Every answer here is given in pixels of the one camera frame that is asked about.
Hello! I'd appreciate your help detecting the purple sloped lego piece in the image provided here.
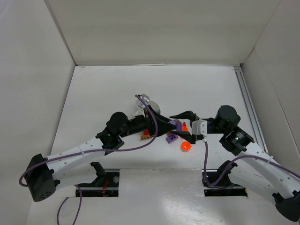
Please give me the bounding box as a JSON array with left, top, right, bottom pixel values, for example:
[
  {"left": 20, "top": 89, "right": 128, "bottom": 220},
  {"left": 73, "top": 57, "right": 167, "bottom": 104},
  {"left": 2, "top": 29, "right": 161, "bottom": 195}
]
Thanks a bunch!
[{"left": 169, "top": 119, "right": 182, "bottom": 131}]

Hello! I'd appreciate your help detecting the purple butterfly lego brick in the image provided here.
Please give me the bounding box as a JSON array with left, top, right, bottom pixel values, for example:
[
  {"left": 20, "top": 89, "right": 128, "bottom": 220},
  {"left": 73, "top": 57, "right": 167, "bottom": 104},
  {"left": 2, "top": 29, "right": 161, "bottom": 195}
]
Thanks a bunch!
[{"left": 165, "top": 134, "right": 178, "bottom": 144}]

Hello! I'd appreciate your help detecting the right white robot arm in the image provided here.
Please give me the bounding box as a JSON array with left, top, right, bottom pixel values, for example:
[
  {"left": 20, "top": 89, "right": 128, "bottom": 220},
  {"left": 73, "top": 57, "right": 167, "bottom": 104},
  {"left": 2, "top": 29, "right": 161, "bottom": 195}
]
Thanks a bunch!
[{"left": 173, "top": 105, "right": 300, "bottom": 222}]

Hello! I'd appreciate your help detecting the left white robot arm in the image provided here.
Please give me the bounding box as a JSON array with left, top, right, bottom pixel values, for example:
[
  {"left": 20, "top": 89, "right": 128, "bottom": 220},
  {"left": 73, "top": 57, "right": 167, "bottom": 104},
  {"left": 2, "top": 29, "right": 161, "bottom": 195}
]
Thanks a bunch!
[{"left": 20, "top": 105, "right": 177, "bottom": 202}]

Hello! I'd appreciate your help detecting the orange round lego rear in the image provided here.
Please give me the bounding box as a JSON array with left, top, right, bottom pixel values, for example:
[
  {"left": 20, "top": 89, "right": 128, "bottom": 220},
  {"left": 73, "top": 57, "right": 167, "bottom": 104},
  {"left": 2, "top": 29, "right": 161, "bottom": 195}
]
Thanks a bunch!
[{"left": 182, "top": 125, "right": 188, "bottom": 132}]

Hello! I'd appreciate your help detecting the orange round lego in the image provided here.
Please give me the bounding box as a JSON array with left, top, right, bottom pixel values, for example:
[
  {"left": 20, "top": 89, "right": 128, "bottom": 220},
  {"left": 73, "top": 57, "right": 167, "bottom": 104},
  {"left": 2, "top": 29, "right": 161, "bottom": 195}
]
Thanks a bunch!
[
  {"left": 181, "top": 142, "right": 192, "bottom": 152},
  {"left": 182, "top": 125, "right": 188, "bottom": 132}
]

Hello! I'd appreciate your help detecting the orange round lego front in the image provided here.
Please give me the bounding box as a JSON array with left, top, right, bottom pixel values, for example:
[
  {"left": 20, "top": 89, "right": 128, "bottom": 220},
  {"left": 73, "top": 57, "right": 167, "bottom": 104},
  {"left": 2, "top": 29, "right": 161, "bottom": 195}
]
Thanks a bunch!
[{"left": 181, "top": 142, "right": 192, "bottom": 152}]

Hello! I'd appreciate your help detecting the brown lego plate small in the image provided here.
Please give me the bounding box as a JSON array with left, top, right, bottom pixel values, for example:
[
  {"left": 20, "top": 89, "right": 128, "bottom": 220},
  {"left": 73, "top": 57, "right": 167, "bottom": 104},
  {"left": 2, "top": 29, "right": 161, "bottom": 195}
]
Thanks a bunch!
[{"left": 141, "top": 135, "right": 152, "bottom": 140}]

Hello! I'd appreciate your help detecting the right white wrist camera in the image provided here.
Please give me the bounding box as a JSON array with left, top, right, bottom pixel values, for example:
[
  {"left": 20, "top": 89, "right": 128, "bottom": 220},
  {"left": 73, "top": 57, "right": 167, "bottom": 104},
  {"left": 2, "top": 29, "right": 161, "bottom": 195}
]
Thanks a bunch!
[{"left": 191, "top": 119, "right": 208, "bottom": 140}]

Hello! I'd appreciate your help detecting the aluminium rail right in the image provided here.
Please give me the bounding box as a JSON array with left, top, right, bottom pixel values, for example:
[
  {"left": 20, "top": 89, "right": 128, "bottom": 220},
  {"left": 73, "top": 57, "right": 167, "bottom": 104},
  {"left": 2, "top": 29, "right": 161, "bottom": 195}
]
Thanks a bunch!
[{"left": 233, "top": 66, "right": 268, "bottom": 153}]

